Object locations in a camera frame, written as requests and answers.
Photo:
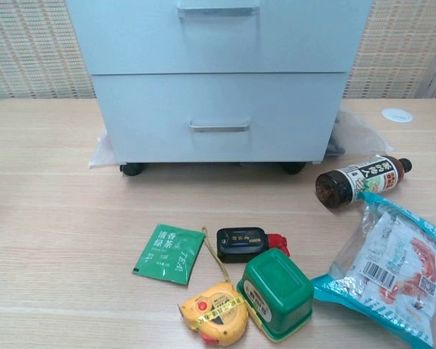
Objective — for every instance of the white drawer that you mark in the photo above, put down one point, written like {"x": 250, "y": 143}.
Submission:
{"x": 131, "y": 40}
{"x": 138, "y": 120}

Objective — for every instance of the woven bamboo screen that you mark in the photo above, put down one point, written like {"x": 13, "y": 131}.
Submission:
{"x": 32, "y": 51}

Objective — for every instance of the white three-drawer cabinet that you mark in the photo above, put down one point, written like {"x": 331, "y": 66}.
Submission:
{"x": 318, "y": 162}

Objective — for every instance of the translucent plastic sheet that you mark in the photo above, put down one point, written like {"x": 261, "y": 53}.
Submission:
{"x": 100, "y": 152}

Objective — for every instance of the black caster wheel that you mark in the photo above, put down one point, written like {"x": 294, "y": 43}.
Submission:
{"x": 293, "y": 168}
{"x": 131, "y": 170}

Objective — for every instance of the green tea bag sachet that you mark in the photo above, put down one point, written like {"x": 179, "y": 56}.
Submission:
{"x": 167, "y": 254}

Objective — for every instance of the yellow tape measure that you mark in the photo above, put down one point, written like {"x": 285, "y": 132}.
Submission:
{"x": 218, "y": 312}

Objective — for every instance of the green plastic container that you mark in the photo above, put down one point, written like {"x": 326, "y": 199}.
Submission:
{"x": 276, "y": 287}

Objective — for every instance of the translucent plastic bag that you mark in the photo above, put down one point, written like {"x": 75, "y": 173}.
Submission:
{"x": 367, "y": 134}

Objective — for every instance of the teal clear snack bag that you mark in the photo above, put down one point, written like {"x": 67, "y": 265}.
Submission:
{"x": 388, "y": 269}

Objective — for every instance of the black ink bottle red cap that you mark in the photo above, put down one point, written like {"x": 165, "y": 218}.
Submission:
{"x": 240, "y": 245}

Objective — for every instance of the white bottom drawer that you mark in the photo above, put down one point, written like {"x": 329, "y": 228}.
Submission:
{"x": 138, "y": 120}

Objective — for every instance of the dark tea drink bottle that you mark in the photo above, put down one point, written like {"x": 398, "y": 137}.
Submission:
{"x": 363, "y": 180}

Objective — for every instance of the white middle drawer front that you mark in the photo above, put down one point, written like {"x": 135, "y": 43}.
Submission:
{"x": 131, "y": 40}

